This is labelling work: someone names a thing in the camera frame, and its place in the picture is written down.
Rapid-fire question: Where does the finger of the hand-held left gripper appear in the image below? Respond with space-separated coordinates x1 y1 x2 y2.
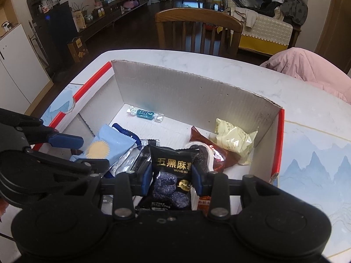
23 148 111 176
0 108 84 150

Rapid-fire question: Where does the dark blue snack packet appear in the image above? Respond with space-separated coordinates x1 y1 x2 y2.
111 123 141 146

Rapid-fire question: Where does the black water dispenser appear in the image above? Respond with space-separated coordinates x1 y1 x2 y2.
27 0 79 74

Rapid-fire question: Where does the red shiny snack packet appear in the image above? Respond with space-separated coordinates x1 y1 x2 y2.
190 125 239 173

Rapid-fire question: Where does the pink padded jacket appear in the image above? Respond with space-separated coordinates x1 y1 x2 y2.
259 47 351 105

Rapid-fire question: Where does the light blue sun packet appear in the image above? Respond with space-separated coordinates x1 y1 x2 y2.
70 123 138 176

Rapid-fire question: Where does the silver snack packet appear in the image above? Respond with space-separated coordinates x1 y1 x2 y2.
110 145 151 178

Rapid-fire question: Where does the dark television cabinet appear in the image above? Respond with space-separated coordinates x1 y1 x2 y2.
78 0 150 41

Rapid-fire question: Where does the brown wooden chair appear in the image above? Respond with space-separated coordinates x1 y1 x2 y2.
155 8 244 58

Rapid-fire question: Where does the red chips bag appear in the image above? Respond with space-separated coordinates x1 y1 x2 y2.
197 196 212 215

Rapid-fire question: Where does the white cabinet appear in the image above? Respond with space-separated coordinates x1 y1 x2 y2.
0 23 52 113

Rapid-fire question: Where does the sofa with white lace cover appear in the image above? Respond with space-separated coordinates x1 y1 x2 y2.
223 0 302 57

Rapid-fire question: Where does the brown wooden door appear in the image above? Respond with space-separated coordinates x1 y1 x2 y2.
314 0 351 74

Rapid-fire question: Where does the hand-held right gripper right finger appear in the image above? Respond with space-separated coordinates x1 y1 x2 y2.
190 164 278 221

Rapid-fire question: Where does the yellow white paper bag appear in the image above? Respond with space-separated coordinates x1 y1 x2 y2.
72 9 87 29

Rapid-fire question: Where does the black snack packet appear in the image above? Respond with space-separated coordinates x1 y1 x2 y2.
136 144 194 211

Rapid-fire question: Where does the pale yellow snack packet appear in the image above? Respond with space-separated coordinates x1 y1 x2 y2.
215 118 259 165

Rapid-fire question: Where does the pile of dark clothing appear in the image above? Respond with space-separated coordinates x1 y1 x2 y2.
225 0 309 26

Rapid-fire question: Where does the brown cardboard carton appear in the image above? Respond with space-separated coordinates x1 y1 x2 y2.
67 36 89 63

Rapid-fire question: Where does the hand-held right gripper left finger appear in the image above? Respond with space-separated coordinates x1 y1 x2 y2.
64 164 154 221

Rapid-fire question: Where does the red cardboard box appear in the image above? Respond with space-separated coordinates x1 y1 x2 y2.
31 60 286 220

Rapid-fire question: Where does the blue candy clear wrapper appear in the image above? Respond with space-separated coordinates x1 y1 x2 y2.
127 105 165 123

